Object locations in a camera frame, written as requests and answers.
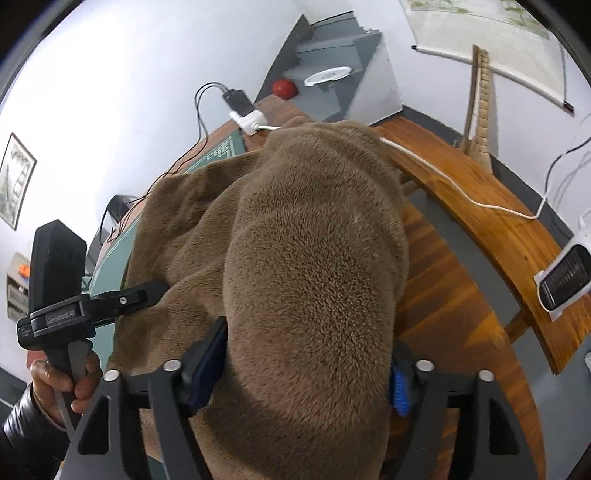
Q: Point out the orange wall box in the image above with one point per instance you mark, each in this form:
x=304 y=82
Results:
x=21 y=270

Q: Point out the hanging wall scroll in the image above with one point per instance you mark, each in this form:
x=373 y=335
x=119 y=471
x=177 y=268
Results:
x=485 y=41

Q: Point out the black mesh office chair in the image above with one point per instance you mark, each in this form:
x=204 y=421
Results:
x=117 y=205

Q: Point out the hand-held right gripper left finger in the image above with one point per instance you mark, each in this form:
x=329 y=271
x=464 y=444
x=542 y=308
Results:
x=207 y=364

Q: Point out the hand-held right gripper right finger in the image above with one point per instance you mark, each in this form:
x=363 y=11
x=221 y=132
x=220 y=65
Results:
x=399 y=392

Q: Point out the person's left forearm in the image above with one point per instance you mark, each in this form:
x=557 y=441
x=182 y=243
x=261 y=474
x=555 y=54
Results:
x=32 y=438

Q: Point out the person's left hand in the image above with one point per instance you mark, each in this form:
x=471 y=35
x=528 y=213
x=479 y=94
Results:
x=85 y=387

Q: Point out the black power adapter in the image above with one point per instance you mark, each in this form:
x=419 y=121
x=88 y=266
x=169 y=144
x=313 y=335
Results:
x=238 y=100

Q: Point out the white power strip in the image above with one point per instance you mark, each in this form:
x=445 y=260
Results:
x=251 y=122

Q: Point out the notched wooden stick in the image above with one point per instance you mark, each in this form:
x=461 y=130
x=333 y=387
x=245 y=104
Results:
x=482 y=115

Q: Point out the green table mat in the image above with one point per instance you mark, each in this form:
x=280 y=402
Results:
x=115 y=258

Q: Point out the brown fleece garment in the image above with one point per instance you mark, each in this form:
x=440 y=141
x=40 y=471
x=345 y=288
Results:
x=314 y=277

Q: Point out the white plate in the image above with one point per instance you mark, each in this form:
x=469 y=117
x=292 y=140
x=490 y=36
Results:
x=328 y=75

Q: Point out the framed wall picture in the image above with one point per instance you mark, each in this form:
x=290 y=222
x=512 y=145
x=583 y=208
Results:
x=16 y=180

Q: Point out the white small appliance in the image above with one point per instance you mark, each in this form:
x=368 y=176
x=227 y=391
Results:
x=577 y=244

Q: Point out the beige wall panel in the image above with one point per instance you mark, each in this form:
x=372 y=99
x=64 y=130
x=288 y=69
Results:
x=16 y=295

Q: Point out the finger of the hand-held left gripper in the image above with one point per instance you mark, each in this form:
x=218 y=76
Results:
x=134 y=295

